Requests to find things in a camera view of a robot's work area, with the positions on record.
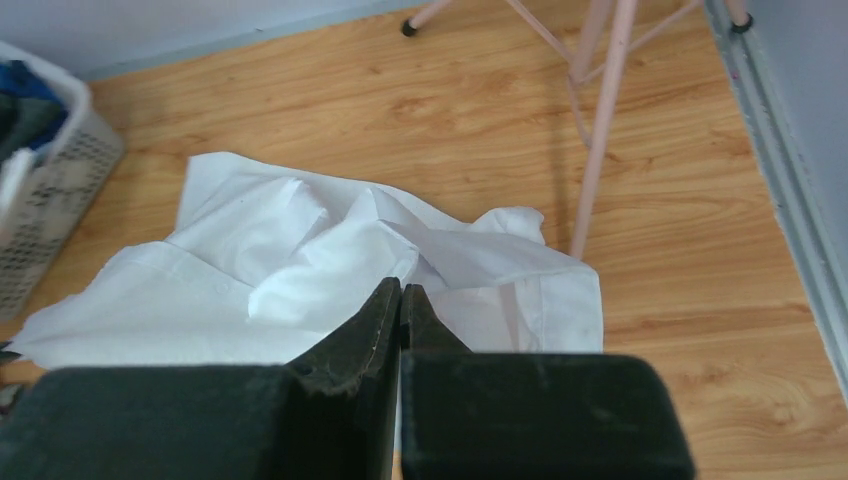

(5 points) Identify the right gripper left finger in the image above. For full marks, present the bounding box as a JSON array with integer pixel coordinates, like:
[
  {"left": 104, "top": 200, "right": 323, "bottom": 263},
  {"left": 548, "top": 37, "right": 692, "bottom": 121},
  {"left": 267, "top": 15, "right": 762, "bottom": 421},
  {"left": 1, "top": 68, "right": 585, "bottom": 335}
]
[{"left": 1, "top": 278, "right": 402, "bottom": 479}]

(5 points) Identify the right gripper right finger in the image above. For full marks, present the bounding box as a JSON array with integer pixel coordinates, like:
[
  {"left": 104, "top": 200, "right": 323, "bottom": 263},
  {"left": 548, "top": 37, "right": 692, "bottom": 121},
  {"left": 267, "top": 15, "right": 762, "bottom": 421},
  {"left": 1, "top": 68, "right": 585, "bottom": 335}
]
[{"left": 399, "top": 285, "right": 696, "bottom": 479}]

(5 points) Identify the white long sleeve shirt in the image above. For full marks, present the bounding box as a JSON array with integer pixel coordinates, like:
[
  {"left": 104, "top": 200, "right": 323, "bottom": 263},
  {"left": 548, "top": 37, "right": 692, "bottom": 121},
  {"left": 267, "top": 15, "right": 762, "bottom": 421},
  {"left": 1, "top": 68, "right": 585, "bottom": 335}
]
[{"left": 10, "top": 152, "right": 604, "bottom": 369}]

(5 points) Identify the white plastic laundry basket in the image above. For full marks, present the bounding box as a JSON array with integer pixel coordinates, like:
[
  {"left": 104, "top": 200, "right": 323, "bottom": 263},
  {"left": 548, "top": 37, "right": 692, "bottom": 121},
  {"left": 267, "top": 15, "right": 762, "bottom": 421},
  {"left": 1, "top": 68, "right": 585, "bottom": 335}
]
[{"left": 1, "top": 42, "right": 125, "bottom": 322}]

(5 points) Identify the pink music stand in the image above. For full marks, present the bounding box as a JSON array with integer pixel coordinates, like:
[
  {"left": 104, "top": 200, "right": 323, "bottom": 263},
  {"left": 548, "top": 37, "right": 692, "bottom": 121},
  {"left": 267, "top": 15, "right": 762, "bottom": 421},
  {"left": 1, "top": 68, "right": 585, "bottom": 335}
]
[{"left": 400, "top": 0, "right": 757, "bottom": 261}]

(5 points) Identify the blue shirt in basket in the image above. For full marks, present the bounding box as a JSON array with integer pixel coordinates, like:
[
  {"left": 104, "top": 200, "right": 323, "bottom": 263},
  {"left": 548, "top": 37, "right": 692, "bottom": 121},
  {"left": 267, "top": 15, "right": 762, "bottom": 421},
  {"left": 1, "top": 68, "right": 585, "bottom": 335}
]
[{"left": 1, "top": 60, "right": 68, "bottom": 160}]

